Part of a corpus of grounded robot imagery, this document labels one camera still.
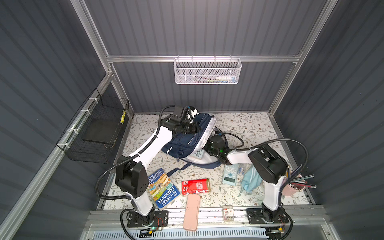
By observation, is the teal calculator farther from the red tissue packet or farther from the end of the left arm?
the end of the left arm

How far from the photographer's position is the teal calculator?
0.86 meters

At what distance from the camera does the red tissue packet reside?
83 cm

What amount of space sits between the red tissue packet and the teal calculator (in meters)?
0.09
